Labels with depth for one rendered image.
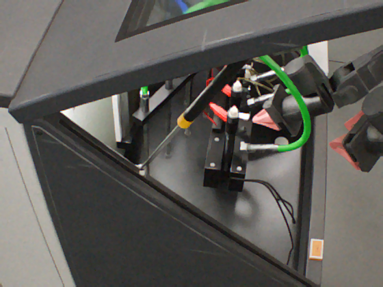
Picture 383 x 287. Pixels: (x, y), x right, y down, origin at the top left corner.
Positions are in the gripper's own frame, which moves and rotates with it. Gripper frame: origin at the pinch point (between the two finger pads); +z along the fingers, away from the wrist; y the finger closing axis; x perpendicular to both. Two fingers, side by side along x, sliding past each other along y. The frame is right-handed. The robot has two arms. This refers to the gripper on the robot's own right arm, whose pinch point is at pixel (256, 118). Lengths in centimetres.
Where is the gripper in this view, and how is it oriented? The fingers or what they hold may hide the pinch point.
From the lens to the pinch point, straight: 129.7
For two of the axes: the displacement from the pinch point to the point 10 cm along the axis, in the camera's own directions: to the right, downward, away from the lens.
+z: -6.9, 1.9, 7.0
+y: -6.0, -6.8, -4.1
